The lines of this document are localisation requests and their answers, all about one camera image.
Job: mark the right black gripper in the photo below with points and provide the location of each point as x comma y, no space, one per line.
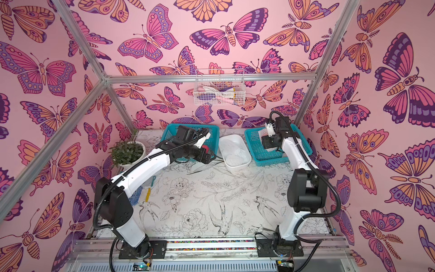
269,142

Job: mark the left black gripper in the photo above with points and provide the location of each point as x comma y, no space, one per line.
202,160

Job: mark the netted apple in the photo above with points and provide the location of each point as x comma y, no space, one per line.
263,133
206,150

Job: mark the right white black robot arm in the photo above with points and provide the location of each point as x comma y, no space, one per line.
309,194

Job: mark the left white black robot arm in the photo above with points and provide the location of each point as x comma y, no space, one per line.
113,209

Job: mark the right teal plastic basket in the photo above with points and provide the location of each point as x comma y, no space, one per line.
264,158

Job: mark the teal plastic basket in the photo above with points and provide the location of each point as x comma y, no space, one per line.
264,158
212,142

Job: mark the white plastic tray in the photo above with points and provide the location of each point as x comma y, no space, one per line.
239,141

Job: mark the left teal plastic basket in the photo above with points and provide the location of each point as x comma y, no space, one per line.
212,142

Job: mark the potted green plant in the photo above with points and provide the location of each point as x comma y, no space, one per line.
128,152

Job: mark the blue dotted work glove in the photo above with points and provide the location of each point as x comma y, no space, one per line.
134,199

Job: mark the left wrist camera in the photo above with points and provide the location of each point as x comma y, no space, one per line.
201,140

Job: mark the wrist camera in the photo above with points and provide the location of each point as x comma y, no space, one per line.
270,129
201,140

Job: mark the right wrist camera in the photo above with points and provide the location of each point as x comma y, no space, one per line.
270,129

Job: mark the white wire wall basket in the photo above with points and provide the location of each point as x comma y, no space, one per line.
219,87

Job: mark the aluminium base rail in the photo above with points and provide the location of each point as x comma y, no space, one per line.
234,254

